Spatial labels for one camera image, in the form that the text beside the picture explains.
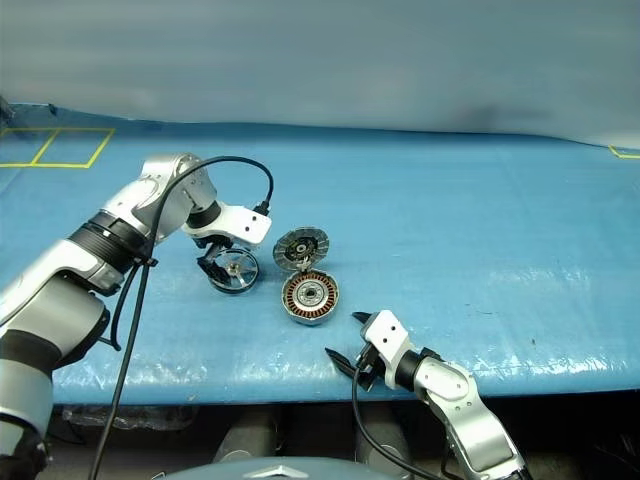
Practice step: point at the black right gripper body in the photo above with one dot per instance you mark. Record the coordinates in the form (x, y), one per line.
(369, 361)

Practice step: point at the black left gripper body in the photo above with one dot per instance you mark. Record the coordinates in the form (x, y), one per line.
(212, 246)

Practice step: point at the silver spoked rotor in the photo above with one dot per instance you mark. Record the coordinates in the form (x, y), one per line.
(245, 270)

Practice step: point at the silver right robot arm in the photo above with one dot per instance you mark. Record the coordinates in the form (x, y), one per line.
(470, 415)

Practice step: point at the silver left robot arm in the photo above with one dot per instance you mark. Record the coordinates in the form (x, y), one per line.
(145, 195)

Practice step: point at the silver motor housing with copper coils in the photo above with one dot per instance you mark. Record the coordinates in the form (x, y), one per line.
(310, 296)

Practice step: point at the silver motor lid with circuit board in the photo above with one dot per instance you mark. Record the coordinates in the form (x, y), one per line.
(300, 248)

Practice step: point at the grey robot torso with emblem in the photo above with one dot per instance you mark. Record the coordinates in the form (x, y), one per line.
(270, 470)

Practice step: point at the crinkled clear plastic film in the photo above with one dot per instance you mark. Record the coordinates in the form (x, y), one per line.
(125, 417)

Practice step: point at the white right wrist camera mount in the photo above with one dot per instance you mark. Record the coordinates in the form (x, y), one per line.
(387, 332)

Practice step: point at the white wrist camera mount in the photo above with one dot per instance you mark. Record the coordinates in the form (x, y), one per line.
(240, 222)
(387, 332)

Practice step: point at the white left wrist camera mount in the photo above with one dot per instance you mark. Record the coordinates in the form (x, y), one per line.
(240, 222)

